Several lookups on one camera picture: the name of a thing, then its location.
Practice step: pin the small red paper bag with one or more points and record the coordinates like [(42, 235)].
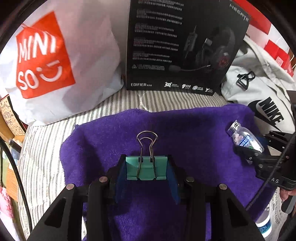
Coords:
[(280, 56)]

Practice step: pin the red paper gift bag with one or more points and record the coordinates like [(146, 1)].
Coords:
[(258, 20)]

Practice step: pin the wooden bedside table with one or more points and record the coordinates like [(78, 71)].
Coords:
[(14, 184)]

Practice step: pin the grey Nike bag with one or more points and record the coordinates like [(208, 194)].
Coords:
[(254, 79)]

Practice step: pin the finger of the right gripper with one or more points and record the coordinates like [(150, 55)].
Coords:
[(274, 139), (252, 156)]

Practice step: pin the brown patterned book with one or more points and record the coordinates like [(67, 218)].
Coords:
[(11, 118)]

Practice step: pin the black headset box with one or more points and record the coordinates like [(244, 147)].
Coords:
[(183, 46)]

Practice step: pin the teal binder clip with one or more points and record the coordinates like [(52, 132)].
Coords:
[(146, 168)]

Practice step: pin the white blue-label bottle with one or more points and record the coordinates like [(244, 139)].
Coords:
[(264, 224)]

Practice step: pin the newspaper sheet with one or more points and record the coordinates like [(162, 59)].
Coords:
[(278, 217)]

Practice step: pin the white Miniso shopping bag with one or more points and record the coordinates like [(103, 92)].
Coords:
[(61, 58)]

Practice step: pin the purple fleece towel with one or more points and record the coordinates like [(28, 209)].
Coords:
[(196, 139)]

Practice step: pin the clear plastic bottle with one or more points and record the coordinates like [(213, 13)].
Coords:
[(243, 137)]

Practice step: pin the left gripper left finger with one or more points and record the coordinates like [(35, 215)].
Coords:
[(117, 176)]

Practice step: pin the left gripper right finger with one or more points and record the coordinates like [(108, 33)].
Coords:
[(175, 176)]

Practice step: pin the person's right hand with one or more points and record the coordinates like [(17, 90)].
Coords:
[(284, 194)]

